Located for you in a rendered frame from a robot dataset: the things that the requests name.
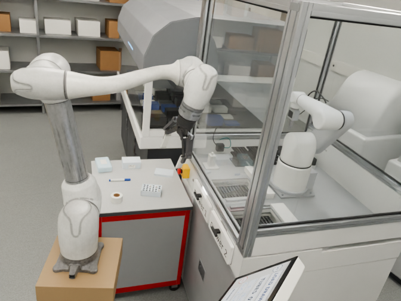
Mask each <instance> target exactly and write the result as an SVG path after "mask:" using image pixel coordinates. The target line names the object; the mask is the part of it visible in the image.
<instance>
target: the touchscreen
mask: <svg viewBox="0 0 401 301"><path fill-rule="evenodd" d="M288 261H290V263H289V265H288V267H287V268H286V270H285V271H284V273H283V275H282V276H281V278H280V280H279V282H278V283H277V285H276V287H275V288H274V290H273V292H272V293H271V295H270V297H269V298H268V300H267V301H288V300H289V298H290V296H291V294H292V292H293V290H294V288H295V286H296V285H297V282H298V280H299V279H300V277H301V275H302V273H303V271H304V269H305V266H304V265H303V263H302V262H301V260H300V259H299V258H298V256H295V257H293V258H290V259H287V260H284V261H282V262H279V263H276V264H274V265H270V266H268V267H265V268H262V269H259V270H257V271H254V272H251V273H248V274H246V275H242V276H240V277H237V278H235V280H234V281H233V282H232V284H231V285H230V286H229V288H228V289H227V290H226V292H225V293H224V294H223V295H222V297H221V298H220V299H219V301H221V300H222V299H223V297H224V296H225V295H226V294H227V292H228V291H229V290H230V288H231V287H232V285H233V284H234V283H235V282H236V280H238V279H240V278H243V277H246V276H248V275H252V274H254V273H257V272H260V271H263V270H265V269H268V268H272V267H274V266H277V265H280V264H283V263H285V262H288Z"/></svg>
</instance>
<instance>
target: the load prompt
mask: <svg viewBox="0 0 401 301"><path fill-rule="evenodd" d="M282 272H283V270H281V271H277V272H274V273H272V274H271V276H270V278H269V279H268V281H267V282H266V284H265V285H264V287H263V289H262V290H261V291H260V293H259V295H258V296H257V298H256V299H255V301H265V300H266V298H267V296H268V295H269V293H270V292H271V290H272V288H273V286H274V285H275V283H276V281H277V280H278V278H279V277H280V275H281V273H282Z"/></svg>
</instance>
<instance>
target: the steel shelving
mask: <svg viewBox="0 0 401 301"><path fill-rule="evenodd" d="M56 1H69V2H81V3H89V4H101V5H114V6H120V7H121V9H122V6H123V5H124V4H119V3H112V2H107V1H105V0H99V1H91V0H56ZM33 6H34V15H35V19H36V33H20V28H19V27H11V32H1V31H0V35H2V36H25V37H36V46H37V54H38V56H39V55H41V50H40V41H39V38H60V39H83V40H96V41H119V38H109V37H108V36H107V35H106V34H105V33H102V32H100V37H95V36H78V34H77V33H76V32H75V31H72V30H71V35H61V34H49V33H45V31H44V29H39V25H38V8H37V0H33ZM30 63H31V62H11V69H0V73H13V72H14V71H15V70H17V69H20V68H23V67H27V66H28V65H30ZM68 64H69V66H70V71H72V72H77V73H94V74H117V72H118V70H100V69H99V68H98V67H97V65H96V63H68ZM70 101H71V104H72V105H114V104H120V103H121V101H120V100H116V99H115V98H114V96H113V94H110V100H104V101H93V100H92V99H91V97H90V96H89V97H81V98H77V99H70ZM11 106H42V114H44V113H45V108H44V106H45V105H44V103H43V102H42V101H40V100H34V99H28V98H25V97H22V96H19V95H17V94H16V93H1V100H0V107H11Z"/></svg>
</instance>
